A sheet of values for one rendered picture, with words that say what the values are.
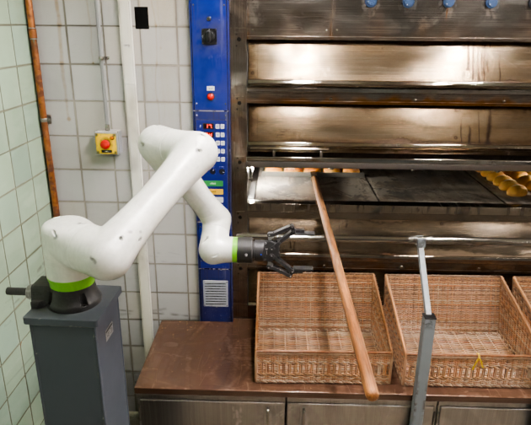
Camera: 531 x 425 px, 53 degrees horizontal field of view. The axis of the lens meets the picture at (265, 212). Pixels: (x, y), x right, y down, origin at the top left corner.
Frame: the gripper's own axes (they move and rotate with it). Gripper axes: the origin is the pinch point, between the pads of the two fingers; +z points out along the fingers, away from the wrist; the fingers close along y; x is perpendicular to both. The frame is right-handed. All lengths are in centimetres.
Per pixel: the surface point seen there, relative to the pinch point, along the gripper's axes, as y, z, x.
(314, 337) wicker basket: 59, 7, -38
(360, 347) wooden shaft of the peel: -1, 8, 63
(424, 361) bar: 41, 44, 6
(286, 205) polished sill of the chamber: 1, -7, -55
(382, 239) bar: 1.4, 29.0, -17.0
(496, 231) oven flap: 12, 90, -55
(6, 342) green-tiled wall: 41, -116, -1
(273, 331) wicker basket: 59, -12, -42
